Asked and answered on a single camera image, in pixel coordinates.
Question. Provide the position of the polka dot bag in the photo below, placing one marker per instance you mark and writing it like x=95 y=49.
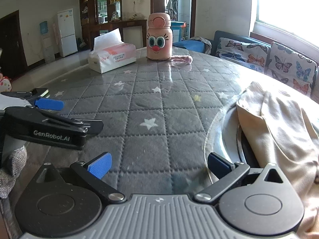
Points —
x=5 y=84

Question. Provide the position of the grey crumpled cloth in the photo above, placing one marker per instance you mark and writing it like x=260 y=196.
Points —
x=203 y=42

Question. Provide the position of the white refrigerator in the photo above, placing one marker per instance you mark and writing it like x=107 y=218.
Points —
x=66 y=32

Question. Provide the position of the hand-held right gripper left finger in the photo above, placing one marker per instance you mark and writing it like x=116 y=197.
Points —
x=99 y=165

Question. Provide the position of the grey quilted star table cover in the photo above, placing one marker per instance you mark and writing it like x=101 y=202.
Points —
x=149 y=99

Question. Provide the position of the pink cartoon face bottle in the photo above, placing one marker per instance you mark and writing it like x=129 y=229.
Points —
x=158 y=39

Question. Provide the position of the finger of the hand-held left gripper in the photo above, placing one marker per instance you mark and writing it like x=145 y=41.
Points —
x=93 y=125
x=48 y=103

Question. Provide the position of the dark wooden cabinet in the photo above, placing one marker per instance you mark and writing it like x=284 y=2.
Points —
x=109 y=5

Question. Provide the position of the dark blue sofa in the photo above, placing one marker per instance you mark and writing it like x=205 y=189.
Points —
x=216 y=36

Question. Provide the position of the blue plastic bin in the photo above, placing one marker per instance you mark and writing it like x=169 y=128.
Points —
x=177 y=31

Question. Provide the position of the hanging grey clothes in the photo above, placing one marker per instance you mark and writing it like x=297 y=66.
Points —
x=172 y=7

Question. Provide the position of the window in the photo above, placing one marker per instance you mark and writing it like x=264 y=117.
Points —
x=286 y=2

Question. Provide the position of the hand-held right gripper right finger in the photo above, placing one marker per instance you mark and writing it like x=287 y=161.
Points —
x=219 y=163

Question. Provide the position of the butterfly print cushion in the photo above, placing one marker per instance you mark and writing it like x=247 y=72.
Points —
x=243 y=53
x=291 y=64

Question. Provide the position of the cream garment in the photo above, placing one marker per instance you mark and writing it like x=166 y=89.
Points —
x=281 y=134

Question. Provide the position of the dark wooden door frame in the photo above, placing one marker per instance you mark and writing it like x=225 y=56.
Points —
x=192 y=7

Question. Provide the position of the white tissue pack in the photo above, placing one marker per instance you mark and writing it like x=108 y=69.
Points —
x=112 y=54

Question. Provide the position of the dark wooden door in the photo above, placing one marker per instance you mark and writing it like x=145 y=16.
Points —
x=12 y=44

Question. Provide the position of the blue cloth bundle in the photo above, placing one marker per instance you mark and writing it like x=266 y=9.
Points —
x=187 y=45

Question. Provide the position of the water dispenser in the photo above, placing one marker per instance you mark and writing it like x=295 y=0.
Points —
x=46 y=42

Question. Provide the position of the person's left hand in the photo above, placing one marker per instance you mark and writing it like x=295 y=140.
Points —
x=11 y=176

